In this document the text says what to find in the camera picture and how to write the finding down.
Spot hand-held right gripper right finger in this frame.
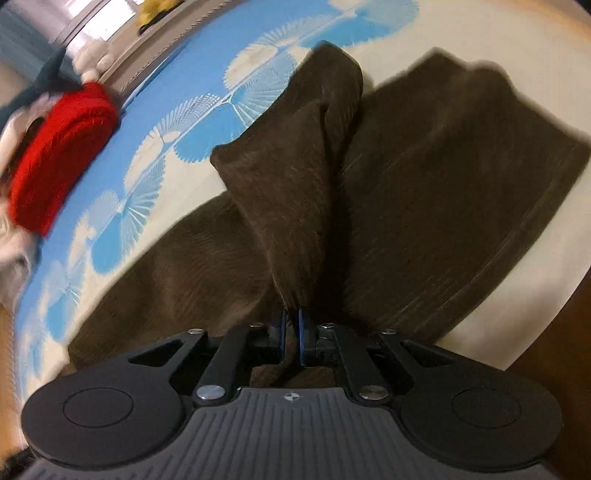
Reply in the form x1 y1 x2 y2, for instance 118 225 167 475
295 308 458 407

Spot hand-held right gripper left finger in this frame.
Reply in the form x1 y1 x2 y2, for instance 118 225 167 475
129 309 288 407

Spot brown corduroy pants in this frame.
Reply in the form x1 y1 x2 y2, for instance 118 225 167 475
60 41 591 389

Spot blue and white bed sheet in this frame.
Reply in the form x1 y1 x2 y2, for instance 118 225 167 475
13 0 591 384

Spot folded red blanket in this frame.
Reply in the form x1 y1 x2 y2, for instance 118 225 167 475
9 80 122 239

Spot grey window ledge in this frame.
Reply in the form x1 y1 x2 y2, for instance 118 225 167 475
60 0 227 95

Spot white plush toy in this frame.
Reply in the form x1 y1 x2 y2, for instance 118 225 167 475
74 39 117 75

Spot yellow bear plush toy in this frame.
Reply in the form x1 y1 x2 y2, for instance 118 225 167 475
137 0 182 25

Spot dark blue plush toy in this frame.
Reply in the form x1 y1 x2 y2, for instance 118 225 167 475
0 46 86 123

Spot wooden bed frame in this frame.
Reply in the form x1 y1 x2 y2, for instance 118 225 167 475
0 258 591 448

